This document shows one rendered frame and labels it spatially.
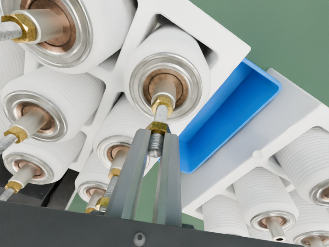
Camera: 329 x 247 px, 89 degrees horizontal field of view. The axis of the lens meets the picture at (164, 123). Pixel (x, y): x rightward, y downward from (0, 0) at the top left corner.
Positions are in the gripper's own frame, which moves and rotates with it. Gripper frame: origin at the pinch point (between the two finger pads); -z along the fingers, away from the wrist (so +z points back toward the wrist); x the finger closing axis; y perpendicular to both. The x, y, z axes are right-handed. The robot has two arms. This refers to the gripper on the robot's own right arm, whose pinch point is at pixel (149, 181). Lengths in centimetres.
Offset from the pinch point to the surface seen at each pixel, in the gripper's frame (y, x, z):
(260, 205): 18.8, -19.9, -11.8
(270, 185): 17.3, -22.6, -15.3
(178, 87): -0.6, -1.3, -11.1
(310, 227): 22.8, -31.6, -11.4
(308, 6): -10.9, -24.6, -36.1
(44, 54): -1.7, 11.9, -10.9
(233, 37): -5.2, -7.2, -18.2
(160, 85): -1.0, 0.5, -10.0
